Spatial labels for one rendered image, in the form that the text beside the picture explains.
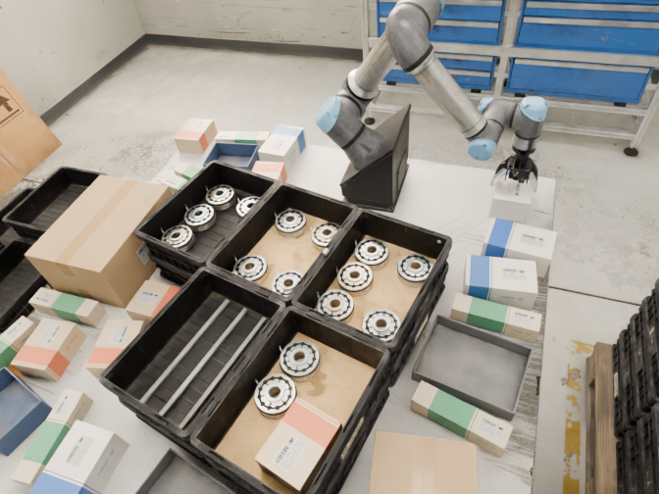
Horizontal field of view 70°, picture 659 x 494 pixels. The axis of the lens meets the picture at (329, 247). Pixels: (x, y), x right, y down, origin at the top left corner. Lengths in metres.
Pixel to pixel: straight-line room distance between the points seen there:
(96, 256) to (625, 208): 2.60
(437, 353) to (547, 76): 2.10
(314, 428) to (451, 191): 1.08
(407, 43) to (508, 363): 0.90
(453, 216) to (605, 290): 1.07
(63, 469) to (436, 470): 0.89
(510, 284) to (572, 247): 1.29
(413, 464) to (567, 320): 1.47
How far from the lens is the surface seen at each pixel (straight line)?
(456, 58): 3.11
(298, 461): 1.08
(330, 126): 1.61
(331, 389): 1.21
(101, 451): 1.38
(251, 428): 1.21
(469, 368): 1.39
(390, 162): 1.60
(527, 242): 1.58
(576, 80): 3.15
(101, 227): 1.71
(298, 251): 1.48
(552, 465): 2.11
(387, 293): 1.35
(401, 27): 1.34
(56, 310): 1.77
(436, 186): 1.86
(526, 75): 3.13
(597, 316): 2.49
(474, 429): 1.26
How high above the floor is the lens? 1.93
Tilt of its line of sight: 48 degrees down
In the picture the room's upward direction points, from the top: 9 degrees counter-clockwise
